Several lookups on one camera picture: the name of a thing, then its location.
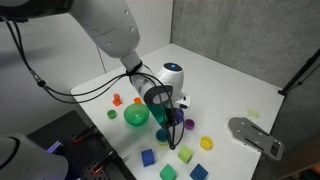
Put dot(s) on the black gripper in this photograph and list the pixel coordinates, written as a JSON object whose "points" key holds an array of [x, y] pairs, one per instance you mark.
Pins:
{"points": [[173, 113]]}

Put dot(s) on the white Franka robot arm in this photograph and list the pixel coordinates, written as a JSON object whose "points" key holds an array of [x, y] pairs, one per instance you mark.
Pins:
{"points": [[110, 26]]}

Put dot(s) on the light blue bowl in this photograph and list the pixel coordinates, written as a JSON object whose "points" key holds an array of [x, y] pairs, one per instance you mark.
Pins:
{"points": [[161, 137]]}

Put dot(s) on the large green bowl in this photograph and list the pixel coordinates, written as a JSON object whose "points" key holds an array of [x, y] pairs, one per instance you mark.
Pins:
{"points": [[135, 115]]}

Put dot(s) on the small purple cup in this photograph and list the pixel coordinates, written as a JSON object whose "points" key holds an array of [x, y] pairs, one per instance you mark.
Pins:
{"points": [[189, 124]]}

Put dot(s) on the light green cube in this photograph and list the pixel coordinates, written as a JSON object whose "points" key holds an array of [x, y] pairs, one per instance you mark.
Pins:
{"points": [[185, 154]]}

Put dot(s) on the small yellow cup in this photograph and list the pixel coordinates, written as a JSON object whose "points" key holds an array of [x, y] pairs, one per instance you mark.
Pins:
{"points": [[206, 143]]}

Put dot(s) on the small orange cup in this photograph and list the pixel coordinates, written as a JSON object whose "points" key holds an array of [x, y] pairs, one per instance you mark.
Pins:
{"points": [[137, 100]]}

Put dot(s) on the dark blue cube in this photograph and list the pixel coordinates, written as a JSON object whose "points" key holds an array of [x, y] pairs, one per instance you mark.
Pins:
{"points": [[199, 173]]}

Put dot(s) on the orange toy figure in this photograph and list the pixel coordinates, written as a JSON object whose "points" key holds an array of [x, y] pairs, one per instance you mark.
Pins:
{"points": [[117, 100]]}

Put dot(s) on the small green cup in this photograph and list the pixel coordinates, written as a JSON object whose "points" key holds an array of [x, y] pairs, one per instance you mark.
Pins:
{"points": [[112, 114]]}

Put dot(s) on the pale yellow sticky note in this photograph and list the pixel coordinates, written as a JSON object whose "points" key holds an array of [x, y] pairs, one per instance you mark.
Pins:
{"points": [[253, 113]]}

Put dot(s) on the grey metal plate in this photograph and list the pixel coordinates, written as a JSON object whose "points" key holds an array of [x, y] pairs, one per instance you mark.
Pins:
{"points": [[255, 138]]}

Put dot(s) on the black perforated base board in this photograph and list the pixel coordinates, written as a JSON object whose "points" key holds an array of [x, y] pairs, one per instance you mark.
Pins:
{"points": [[76, 156]]}

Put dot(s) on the purple glowing light strip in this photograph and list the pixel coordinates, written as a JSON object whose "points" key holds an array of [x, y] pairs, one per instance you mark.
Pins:
{"points": [[54, 146]]}

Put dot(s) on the black stand pole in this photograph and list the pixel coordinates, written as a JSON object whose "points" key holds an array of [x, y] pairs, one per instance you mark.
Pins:
{"points": [[300, 73]]}

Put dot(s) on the black mounting bar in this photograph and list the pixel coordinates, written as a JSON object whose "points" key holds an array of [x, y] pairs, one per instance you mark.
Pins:
{"points": [[15, 19]]}

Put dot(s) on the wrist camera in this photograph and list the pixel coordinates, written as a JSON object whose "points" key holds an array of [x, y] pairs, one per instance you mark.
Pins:
{"points": [[185, 101]]}

